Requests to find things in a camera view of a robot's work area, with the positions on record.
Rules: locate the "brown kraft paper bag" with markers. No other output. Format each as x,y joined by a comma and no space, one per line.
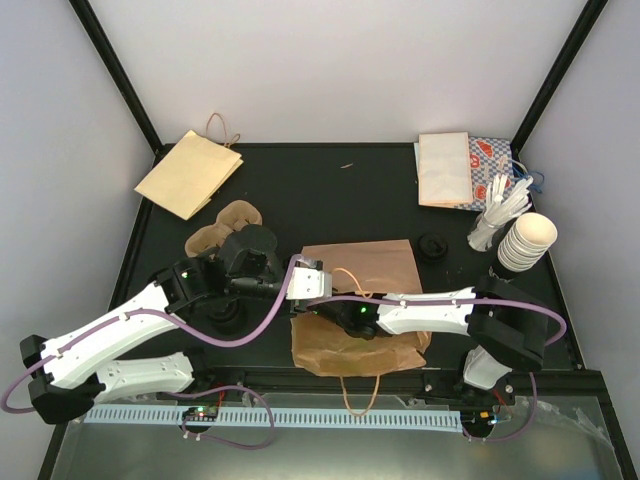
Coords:
341,339

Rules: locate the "black frame post left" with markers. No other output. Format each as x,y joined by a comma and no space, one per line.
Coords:
102,45

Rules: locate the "black lid stack left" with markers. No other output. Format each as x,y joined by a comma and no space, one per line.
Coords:
229,320

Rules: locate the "black lid stack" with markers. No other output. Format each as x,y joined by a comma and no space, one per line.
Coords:
432,247
229,320

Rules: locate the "blue checkered paper bag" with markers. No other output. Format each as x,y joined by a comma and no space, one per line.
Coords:
488,158

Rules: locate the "stack of white paper cups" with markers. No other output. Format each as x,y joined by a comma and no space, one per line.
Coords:
526,242

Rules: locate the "black frame post right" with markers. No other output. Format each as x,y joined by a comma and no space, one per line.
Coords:
576,38

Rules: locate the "bundle of white straws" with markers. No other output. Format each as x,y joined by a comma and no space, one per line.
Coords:
501,207

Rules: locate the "black lid stack right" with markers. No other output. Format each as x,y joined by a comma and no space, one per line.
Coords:
432,247

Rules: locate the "tan paper bag with handles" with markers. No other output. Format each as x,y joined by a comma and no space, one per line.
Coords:
184,181

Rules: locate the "light blue cable duct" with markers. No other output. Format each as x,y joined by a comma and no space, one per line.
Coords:
410,420

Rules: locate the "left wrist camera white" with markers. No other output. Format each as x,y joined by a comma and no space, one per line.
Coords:
308,281

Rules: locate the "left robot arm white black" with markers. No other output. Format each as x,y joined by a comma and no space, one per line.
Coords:
71,373

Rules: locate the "stacked pulp cup carriers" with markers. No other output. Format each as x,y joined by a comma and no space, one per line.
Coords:
232,218

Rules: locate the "black frame post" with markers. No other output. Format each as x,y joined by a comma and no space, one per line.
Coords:
102,45
576,38

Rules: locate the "white paper bag brown trim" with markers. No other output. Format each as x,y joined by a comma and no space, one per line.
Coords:
444,171

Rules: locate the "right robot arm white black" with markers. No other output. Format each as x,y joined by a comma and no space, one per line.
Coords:
508,325

